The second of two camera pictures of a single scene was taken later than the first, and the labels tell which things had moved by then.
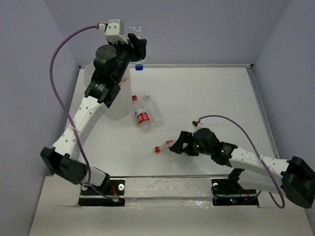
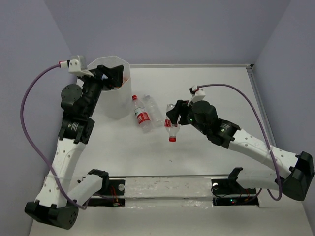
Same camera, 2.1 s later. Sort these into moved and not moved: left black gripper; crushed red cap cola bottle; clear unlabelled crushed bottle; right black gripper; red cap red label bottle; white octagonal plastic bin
Moved: left black gripper; right black gripper; crushed red cap cola bottle
Not moved: clear unlabelled crushed bottle; red cap red label bottle; white octagonal plastic bin
